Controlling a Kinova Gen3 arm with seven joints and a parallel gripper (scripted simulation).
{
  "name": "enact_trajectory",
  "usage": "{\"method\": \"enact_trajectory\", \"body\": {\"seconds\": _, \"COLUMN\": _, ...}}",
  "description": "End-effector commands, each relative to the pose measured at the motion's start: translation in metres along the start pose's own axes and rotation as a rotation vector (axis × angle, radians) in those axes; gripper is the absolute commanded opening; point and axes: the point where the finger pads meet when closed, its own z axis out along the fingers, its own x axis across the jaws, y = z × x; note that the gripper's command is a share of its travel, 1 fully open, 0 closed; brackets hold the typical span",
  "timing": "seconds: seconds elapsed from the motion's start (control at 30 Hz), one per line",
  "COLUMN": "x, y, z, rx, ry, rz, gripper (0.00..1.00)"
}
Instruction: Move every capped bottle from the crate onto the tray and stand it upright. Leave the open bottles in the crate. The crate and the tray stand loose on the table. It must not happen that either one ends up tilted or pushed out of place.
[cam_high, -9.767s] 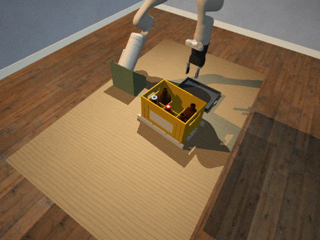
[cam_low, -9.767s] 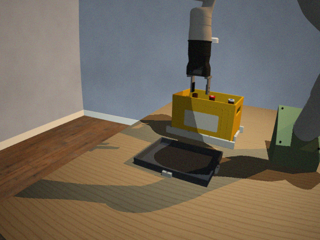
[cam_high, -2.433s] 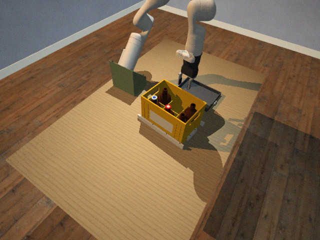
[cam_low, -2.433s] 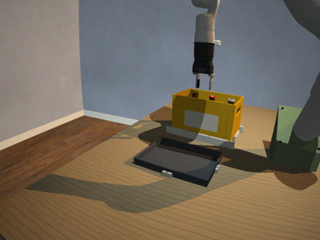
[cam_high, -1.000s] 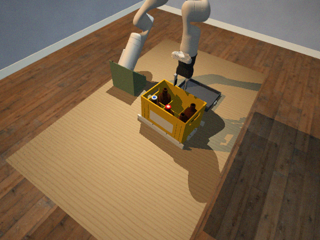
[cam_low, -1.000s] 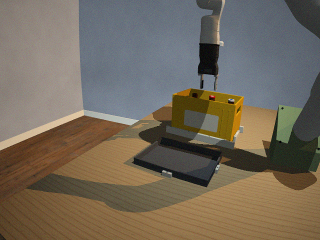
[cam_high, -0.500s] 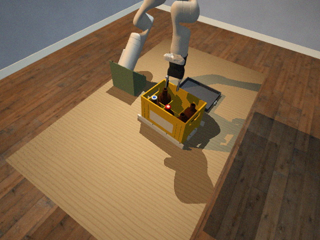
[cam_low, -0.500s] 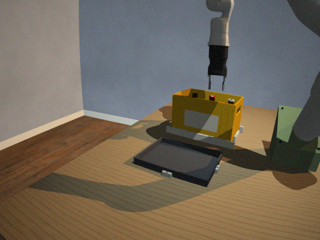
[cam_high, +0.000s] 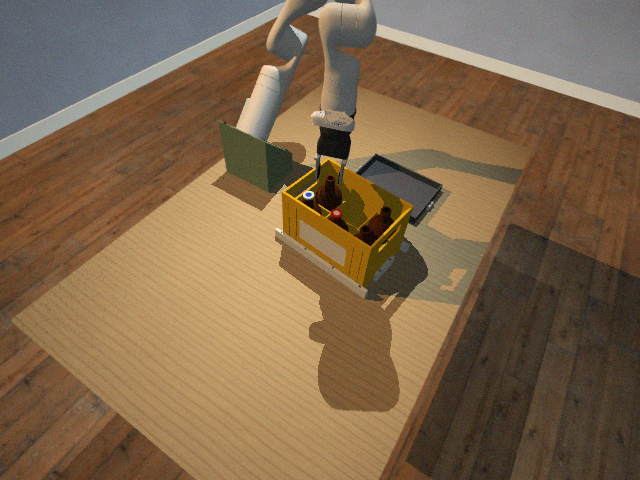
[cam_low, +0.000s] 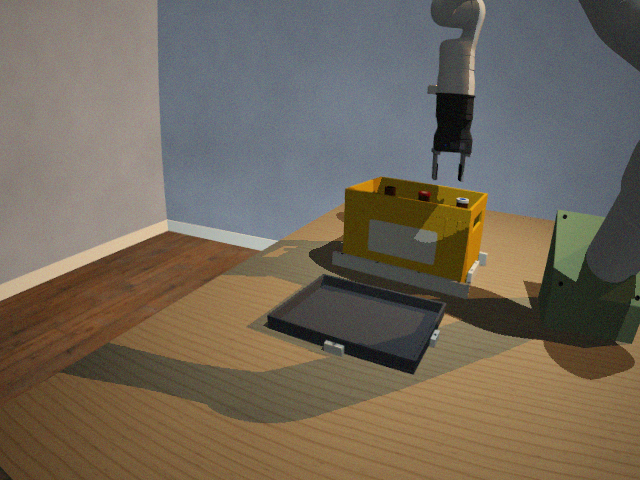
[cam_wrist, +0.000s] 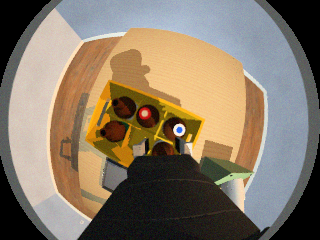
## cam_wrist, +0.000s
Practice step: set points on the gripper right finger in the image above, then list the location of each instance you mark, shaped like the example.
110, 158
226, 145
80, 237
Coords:
183, 147

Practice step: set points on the yellow crate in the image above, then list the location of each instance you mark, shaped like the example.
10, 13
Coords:
123, 153

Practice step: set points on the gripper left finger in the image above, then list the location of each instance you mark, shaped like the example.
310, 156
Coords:
141, 148

